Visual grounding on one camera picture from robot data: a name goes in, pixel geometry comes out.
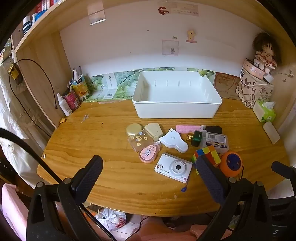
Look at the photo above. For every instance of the white tape dispenser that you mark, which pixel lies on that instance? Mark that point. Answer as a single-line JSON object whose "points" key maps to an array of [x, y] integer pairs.
{"points": [[172, 140]]}

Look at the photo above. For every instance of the gold round compact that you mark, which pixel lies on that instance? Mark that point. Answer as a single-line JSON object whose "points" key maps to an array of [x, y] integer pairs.
{"points": [[133, 129]]}

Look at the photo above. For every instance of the white blue bottle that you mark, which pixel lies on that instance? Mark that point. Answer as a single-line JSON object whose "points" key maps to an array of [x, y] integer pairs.
{"points": [[35, 17]]}

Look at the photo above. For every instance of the red wall sticker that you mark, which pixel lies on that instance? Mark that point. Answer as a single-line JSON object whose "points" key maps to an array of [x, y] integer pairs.
{"points": [[162, 10]]}

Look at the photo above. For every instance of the green fruit print poster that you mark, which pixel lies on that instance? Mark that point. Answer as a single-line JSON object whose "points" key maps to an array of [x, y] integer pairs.
{"points": [[124, 80]]}

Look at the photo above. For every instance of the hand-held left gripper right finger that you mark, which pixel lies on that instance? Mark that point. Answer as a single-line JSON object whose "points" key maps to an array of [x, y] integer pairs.
{"points": [[211, 178]]}

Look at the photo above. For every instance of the person's leg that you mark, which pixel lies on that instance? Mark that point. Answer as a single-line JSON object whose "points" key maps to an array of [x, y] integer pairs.
{"points": [[150, 229]]}

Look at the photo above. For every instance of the cream plastic box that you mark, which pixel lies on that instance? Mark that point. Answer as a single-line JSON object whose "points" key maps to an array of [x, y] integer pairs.
{"points": [[152, 131]]}

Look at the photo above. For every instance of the clear adhesive hook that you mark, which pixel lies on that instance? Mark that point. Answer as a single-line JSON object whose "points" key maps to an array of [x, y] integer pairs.
{"points": [[96, 14]]}

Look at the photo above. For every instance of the pink case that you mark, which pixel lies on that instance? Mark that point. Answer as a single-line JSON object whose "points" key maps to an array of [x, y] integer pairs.
{"points": [[254, 69]]}

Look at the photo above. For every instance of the white tube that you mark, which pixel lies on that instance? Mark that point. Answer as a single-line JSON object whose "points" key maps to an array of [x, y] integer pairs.
{"points": [[75, 74]]}

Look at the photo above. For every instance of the white carton box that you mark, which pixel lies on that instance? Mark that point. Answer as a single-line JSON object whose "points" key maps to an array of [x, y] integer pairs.
{"points": [[109, 87]]}

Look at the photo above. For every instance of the black plug adapter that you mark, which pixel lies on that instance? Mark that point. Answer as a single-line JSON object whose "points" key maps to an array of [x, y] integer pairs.
{"points": [[214, 129]]}

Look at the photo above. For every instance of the white plastic bag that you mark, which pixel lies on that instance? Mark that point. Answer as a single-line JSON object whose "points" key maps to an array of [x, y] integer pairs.
{"points": [[111, 217]]}

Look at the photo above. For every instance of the pink packet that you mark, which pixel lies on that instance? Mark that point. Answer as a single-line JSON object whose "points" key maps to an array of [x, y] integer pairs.
{"points": [[72, 99]]}

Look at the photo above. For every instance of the orange round toy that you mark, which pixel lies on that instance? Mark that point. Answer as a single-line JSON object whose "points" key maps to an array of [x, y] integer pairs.
{"points": [[232, 163]]}

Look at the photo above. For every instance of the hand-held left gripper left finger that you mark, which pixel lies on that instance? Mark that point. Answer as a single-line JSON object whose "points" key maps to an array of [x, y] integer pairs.
{"points": [[89, 177]]}

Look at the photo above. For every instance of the colourful puzzle cube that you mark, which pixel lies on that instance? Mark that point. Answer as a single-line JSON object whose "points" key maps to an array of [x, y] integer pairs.
{"points": [[208, 153]]}

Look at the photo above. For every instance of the green tissue pack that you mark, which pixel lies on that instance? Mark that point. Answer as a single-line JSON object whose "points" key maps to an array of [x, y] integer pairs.
{"points": [[264, 112]]}

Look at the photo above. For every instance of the white plastic bin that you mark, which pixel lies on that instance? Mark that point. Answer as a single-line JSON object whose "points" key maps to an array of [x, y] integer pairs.
{"points": [[175, 92]]}

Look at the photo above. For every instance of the wooden shelf unit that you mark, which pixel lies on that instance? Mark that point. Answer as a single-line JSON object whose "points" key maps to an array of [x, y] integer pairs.
{"points": [[41, 58]]}

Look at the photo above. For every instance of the pink correction tape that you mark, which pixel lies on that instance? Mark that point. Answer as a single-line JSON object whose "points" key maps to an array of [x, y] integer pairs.
{"points": [[148, 153]]}

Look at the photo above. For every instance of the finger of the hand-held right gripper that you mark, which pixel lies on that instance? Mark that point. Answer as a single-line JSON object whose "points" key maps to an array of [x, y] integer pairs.
{"points": [[281, 169]]}

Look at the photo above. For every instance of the yellow hanging tag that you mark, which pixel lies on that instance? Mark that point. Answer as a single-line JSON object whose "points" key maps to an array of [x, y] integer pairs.
{"points": [[13, 69]]}

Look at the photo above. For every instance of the pink cloth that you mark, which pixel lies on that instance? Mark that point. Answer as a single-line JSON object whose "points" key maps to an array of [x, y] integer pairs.
{"points": [[11, 208]]}

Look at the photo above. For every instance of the clear plastic box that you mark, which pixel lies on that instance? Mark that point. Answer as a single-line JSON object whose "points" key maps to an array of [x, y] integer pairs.
{"points": [[216, 142]]}

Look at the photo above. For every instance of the white oblong case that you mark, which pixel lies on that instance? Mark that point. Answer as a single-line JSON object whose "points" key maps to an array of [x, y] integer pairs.
{"points": [[271, 132]]}

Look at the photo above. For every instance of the row of colourful books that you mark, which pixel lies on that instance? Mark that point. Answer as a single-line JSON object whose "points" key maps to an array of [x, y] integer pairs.
{"points": [[49, 2]]}

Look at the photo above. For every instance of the brown haired doll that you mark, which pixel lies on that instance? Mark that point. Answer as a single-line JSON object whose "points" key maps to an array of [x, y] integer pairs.
{"points": [[264, 53]]}

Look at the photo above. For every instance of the orange juice packet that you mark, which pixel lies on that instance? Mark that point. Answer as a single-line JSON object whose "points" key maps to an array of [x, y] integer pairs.
{"points": [[79, 89]]}

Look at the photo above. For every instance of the white digital camera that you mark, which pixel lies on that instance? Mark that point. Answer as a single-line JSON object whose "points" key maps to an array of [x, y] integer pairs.
{"points": [[173, 168]]}

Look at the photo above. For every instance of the green perfume bottle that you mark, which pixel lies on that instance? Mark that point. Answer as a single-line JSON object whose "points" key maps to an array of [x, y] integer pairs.
{"points": [[196, 139]]}

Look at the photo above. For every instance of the paper label strip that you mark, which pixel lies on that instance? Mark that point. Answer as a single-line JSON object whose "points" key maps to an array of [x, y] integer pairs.
{"points": [[183, 9]]}

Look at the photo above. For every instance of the yellow pony wall sticker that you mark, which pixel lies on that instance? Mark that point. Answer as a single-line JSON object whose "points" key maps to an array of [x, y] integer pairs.
{"points": [[190, 36]]}

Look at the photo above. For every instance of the pink framed wall sticker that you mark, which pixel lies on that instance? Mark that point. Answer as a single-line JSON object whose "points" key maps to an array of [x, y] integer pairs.
{"points": [[170, 47]]}

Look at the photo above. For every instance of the white quilted cloth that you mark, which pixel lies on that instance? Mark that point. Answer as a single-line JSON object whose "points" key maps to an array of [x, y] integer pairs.
{"points": [[9, 111]]}

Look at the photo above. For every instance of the letter print canvas bag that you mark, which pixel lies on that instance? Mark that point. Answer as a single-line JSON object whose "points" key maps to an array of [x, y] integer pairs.
{"points": [[252, 92]]}

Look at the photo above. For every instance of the white spray bottle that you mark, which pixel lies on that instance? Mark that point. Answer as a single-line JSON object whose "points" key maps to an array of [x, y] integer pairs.
{"points": [[63, 105]]}

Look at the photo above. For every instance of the brown paper poster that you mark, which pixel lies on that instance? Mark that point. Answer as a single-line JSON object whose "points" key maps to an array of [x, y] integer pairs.
{"points": [[225, 84]]}

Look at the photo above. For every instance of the clear heart sticker sheet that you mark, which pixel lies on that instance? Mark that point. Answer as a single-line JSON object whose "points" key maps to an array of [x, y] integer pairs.
{"points": [[138, 141]]}

